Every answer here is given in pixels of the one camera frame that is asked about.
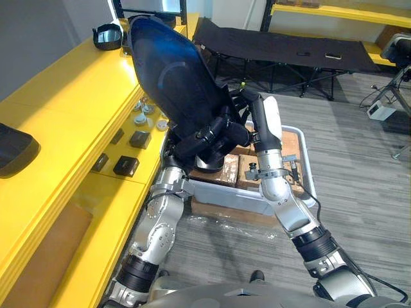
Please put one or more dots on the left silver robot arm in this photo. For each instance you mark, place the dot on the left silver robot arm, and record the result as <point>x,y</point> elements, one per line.
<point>160,224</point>

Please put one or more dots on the black folding cot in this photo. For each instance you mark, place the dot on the black folding cot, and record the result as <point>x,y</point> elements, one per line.
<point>273,45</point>

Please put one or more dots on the grey plastic crate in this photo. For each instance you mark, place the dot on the grey plastic crate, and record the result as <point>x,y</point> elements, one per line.
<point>231,199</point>

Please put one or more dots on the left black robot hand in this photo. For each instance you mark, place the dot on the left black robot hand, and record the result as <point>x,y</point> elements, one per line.
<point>205,150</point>

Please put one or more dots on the black metal stand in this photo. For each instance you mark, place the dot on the black metal stand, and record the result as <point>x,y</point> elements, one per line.
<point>396,86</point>

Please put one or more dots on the brown cardboard panel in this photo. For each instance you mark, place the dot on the brown cardboard panel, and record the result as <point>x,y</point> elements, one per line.
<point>48,256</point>

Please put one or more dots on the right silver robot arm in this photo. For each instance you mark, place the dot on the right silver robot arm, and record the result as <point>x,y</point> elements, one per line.
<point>289,208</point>

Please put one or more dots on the dark robot foot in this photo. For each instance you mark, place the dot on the dark robot foot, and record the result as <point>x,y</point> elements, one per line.
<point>257,276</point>

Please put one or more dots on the white round caps pile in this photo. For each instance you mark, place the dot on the white round caps pile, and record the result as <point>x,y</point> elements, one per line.
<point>144,115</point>

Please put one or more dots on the large black plastic housing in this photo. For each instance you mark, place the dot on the large black plastic housing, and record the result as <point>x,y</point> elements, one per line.
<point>173,70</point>

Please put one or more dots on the black headset with lens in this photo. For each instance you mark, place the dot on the black headset with lens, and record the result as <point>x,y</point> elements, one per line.
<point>107,37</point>

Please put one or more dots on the black monitor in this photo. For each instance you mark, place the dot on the black monitor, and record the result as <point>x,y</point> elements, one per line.
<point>151,8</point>

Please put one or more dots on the yellow shelf unit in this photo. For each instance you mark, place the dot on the yellow shelf unit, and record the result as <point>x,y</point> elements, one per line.
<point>64,102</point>

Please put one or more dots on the brown cardboard box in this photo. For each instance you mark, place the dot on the brown cardboard box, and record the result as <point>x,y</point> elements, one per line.
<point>248,174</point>
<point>221,174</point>

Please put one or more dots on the white power box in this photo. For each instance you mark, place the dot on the white power box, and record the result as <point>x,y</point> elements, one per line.
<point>380,110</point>

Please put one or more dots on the small black box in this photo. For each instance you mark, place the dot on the small black box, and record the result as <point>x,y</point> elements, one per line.
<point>101,162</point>
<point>140,139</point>
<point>117,136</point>
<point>126,165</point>

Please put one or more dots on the yellow shelf with black frame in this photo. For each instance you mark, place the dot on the yellow shelf with black frame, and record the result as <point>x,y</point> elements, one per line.
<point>346,13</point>

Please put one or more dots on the clear plastic wrap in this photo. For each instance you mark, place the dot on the clear plastic wrap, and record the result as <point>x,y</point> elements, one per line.
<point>231,229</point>

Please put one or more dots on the white phone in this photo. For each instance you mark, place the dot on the white phone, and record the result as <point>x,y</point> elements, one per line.
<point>333,56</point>

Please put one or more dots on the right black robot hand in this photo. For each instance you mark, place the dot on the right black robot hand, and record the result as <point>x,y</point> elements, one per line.
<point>268,122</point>

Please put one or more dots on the grey black machine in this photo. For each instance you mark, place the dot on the grey black machine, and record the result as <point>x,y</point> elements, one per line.
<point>398,48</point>

